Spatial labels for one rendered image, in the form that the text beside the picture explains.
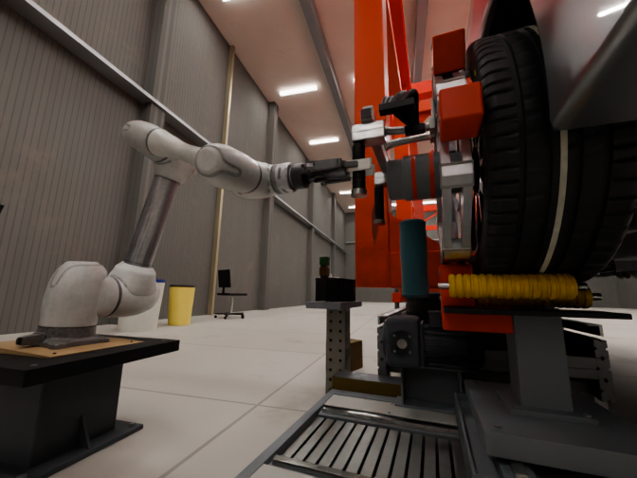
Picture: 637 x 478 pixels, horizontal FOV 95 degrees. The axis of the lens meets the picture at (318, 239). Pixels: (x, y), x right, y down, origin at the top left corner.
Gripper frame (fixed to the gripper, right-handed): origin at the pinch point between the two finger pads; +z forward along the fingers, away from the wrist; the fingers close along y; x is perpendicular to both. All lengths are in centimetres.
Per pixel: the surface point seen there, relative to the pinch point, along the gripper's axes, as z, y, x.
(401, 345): 5, -39, -52
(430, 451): 14, -22, -77
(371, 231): -9, -60, -5
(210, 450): -50, -9, -83
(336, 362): -29, -73, -68
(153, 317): -314, -207, -67
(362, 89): -12, -60, 71
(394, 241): 2, -61, -10
